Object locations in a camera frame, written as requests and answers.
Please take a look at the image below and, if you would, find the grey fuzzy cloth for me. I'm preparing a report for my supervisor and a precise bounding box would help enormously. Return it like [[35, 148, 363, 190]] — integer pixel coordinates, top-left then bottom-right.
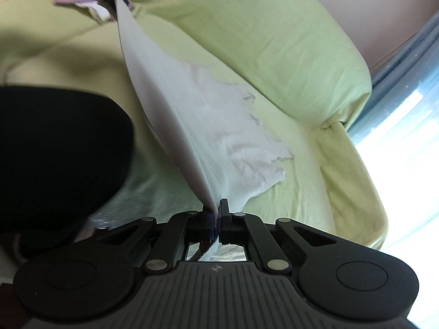
[[86, 212, 116, 231]]

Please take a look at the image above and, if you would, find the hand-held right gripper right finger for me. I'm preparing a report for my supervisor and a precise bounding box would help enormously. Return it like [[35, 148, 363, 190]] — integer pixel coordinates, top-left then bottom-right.
[[219, 199, 344, 273]]

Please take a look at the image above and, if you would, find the small white cloth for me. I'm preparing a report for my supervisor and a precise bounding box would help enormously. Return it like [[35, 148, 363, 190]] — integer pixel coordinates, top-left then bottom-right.
[[75, 2, 116, 24]]

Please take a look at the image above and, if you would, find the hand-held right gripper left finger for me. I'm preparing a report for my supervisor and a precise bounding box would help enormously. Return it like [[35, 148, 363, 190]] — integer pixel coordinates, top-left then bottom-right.
[[91, 204, 220, 273]]

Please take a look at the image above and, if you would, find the bright window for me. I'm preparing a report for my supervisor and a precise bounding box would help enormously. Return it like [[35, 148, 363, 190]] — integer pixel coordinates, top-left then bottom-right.
[[355, 86, 439, 329]]

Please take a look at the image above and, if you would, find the green covered sofa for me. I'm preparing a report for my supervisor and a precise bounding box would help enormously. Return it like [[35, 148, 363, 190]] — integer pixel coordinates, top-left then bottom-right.
[[0, 0, 390, 251]]

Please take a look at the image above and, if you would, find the white garment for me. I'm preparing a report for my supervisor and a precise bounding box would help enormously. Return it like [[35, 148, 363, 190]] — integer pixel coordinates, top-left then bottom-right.
[[115, 0, 296, 263]]

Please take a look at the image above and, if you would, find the black cloth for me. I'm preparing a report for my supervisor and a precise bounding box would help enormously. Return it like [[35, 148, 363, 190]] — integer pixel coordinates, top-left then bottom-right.
[[0, 86, 135, 260]]

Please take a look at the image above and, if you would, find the grey-blue curtain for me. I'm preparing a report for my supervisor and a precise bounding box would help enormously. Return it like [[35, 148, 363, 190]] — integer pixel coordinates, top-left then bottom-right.
[[346, 15, 439, 144]]

